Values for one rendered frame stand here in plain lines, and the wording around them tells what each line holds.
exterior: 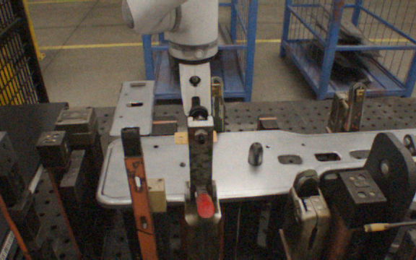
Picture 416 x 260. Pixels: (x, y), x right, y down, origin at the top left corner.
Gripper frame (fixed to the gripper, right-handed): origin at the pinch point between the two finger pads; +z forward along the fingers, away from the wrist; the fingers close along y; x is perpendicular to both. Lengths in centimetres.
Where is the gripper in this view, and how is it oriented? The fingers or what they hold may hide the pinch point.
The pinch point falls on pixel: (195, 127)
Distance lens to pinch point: 70.0
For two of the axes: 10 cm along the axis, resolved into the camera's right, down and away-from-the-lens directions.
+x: -10.0, 0.5, -0.7
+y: -0.9, -5.7, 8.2
